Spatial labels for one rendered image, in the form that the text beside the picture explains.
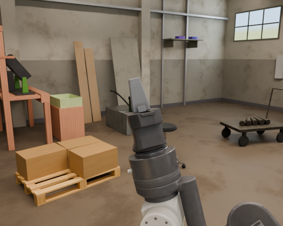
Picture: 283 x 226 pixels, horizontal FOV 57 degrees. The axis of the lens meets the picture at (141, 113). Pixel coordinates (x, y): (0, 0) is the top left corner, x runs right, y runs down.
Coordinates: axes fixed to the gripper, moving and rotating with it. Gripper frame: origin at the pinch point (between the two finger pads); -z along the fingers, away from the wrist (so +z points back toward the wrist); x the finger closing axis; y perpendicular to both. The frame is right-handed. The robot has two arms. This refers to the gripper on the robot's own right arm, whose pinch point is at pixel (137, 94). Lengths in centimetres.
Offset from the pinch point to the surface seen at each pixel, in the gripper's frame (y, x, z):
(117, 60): -26, -684, -118
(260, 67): -489, -782, -11
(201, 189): -78, -280, 133
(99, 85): 37, -712, -64
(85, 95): 77, -640, -42
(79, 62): 71, -640, -128
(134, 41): -90, -713, -168
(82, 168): 65, -289, 70
